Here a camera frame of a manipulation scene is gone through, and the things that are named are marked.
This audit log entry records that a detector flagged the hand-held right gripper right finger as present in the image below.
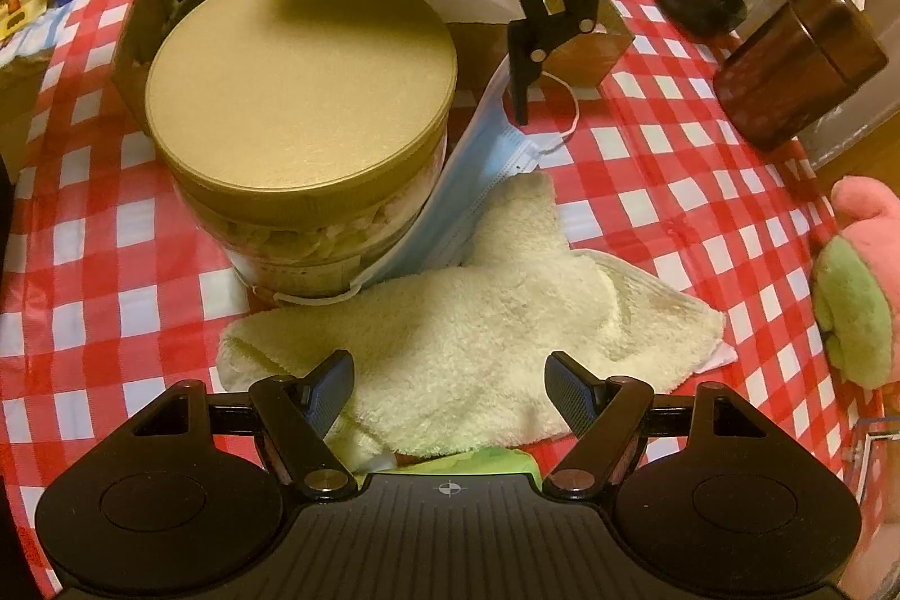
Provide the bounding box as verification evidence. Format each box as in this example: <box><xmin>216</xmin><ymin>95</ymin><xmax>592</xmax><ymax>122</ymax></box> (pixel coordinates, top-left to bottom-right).
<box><xmin>543</xmin><ymin>350</ymin><xmax>764</xmax><ymax>500</ymax></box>

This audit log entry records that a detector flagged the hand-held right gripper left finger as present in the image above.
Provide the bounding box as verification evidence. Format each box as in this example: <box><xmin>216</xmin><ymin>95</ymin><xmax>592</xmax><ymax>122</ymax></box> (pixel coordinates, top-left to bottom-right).
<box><xmin>133</xmin><ymin>350</ymin><xmax>357</xmax><ymax>500</ymax></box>

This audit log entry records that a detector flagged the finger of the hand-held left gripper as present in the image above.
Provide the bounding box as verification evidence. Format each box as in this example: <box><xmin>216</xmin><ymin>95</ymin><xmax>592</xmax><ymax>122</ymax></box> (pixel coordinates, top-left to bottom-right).
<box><xmin>492</xmin><ymin>0</ymin><xmax>610</xmax><ymax>127</ymax></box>

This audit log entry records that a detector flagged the cream terry towel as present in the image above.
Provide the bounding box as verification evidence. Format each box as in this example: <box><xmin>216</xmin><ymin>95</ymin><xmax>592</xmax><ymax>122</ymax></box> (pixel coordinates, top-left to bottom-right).
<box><xmin>218</xmin><ymin>171</ymin><xmax>727</xmax><ymax>455</ymax></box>

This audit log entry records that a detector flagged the blue face mask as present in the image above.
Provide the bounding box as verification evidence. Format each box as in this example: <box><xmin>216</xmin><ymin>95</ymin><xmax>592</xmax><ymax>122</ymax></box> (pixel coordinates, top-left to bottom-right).
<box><xmin>251</xmin><ymin>58</ymin><xmax>582</xmax><ymax>307</ymax></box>

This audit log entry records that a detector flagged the brown cardboard box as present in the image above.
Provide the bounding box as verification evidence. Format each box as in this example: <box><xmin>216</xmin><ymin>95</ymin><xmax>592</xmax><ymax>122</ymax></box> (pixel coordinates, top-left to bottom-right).
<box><xmin>112</xmin><ymin>0</ymin><xmax>635</xmax><ymax>113</ymax></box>

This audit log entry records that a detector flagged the plastic jar with gold lid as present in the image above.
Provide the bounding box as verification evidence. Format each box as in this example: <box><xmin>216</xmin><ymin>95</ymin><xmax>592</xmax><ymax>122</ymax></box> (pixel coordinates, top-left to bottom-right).
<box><xmin>144</xmin><ymin>0</ymin><xmax>460</xmax><ymax>300</ymax></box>

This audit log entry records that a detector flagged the red white checkered tablecloth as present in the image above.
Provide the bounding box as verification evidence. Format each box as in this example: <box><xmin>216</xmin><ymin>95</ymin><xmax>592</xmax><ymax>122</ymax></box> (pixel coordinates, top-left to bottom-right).
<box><xmin>0</xmin><ymin>0</ymin><xmax>900</xmax><ymax>576</ymax></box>

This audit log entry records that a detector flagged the brown cylindrical canister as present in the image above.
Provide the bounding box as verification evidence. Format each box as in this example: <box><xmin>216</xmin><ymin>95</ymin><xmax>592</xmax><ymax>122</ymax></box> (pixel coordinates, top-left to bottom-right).
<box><xmin>713</xmin><ymin>0</ymin><xmax>891</xmax><ymax>153</ymax></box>

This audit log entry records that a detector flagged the pink starfish plush toy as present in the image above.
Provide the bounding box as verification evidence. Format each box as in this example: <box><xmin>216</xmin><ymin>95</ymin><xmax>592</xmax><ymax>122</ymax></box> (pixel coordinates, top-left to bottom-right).
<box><xmin>814</xmin><ymin>174</ymin><xmax>900</xmax><ymax>392</ymax></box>

